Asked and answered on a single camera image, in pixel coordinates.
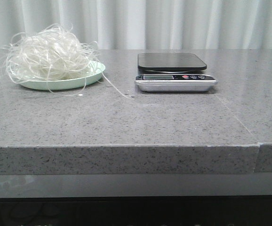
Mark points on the black silver kitchen scale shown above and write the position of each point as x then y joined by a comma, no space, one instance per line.
172,72

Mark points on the white vermicelli noodle bundle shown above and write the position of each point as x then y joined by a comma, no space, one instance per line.
52,54

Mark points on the white pleated curtain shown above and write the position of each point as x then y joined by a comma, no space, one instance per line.
146,24

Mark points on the pale green round plate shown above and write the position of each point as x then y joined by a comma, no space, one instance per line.
95,74

